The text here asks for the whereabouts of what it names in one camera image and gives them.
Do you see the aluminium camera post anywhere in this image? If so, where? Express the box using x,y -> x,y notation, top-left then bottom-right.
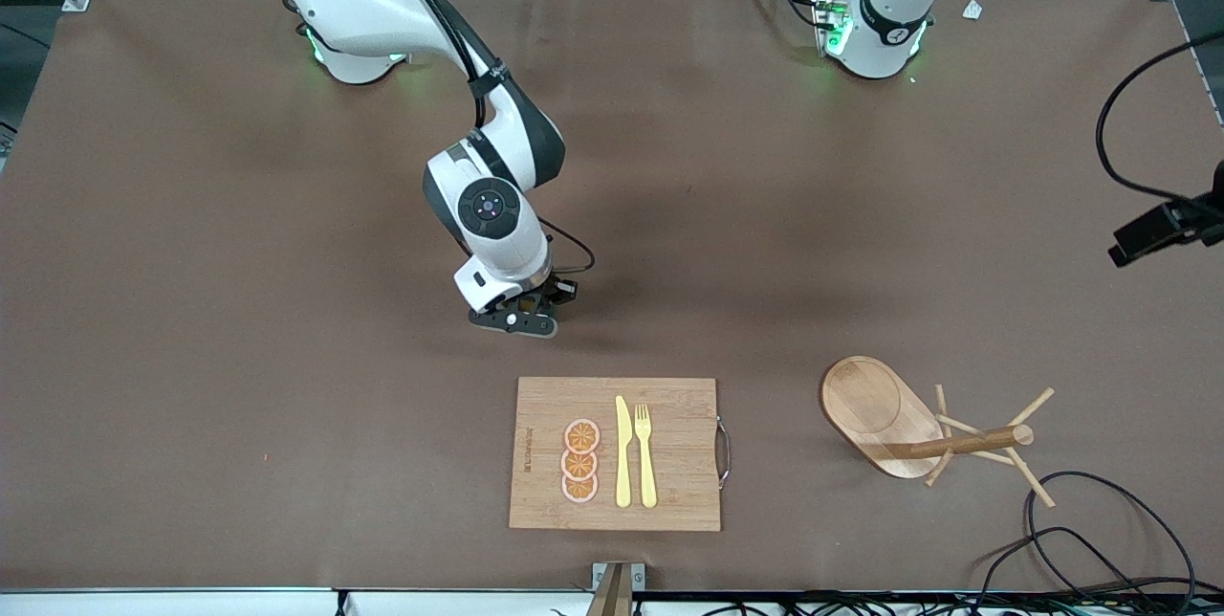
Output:
591,561 -> 646,616

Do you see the yellow plastic fork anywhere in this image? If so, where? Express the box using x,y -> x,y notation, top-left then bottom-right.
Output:
634,404 -> 659,510

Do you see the bamboo cutting board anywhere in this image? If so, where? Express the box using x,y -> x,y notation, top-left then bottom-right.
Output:
508,377 -> 732,533

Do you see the brown table cover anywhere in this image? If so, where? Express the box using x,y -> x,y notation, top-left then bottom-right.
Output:
0,0 -> 1224,593

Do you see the wooden cup rack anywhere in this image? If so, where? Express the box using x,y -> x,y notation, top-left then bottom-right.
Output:
820,356 -> 1057,509

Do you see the yellow plastic knife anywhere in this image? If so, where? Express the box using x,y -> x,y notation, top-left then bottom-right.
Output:
614,395 -> 634,509

